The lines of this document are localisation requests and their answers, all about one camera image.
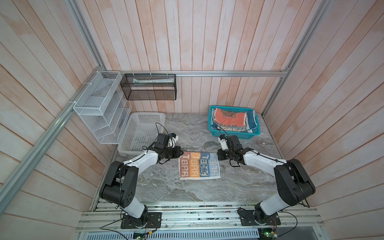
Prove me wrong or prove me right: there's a small patterned cloth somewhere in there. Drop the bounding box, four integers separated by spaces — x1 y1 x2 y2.
179 152 221 180

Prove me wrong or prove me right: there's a white laundry basket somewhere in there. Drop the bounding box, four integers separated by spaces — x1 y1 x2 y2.
118 112 166 156

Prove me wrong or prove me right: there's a blue patterned towel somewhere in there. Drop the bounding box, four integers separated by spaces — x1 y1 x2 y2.
211 108 258 133

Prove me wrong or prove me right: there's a red orange towel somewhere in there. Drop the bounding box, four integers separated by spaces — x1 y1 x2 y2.
214 108 247 128

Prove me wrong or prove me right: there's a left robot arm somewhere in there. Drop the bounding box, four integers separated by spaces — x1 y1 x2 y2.
99 133 184 219

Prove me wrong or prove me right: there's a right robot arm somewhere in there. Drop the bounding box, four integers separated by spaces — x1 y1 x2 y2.
218 134 316 225

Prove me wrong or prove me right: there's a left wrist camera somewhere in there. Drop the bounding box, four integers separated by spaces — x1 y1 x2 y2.
168 133 179 148

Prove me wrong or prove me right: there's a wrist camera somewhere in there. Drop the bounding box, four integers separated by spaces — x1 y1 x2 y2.
168 133 179 148
218 134 228 151

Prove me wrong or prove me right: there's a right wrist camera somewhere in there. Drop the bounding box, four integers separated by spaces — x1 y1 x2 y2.
218 134 228 151

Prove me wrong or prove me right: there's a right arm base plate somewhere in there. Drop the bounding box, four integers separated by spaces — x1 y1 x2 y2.
237 208 281 226

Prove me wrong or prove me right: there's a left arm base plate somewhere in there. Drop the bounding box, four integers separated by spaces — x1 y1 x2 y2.
121 212 162 229

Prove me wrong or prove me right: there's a black wire mesh basket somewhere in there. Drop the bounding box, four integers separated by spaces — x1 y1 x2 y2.
120 73 178 101

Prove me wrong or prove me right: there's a white wire mesh shelf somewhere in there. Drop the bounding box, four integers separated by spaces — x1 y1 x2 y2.
74 71 132 145

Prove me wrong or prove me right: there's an aluminium frame rail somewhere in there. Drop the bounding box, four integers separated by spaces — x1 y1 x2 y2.
119 70 288 78

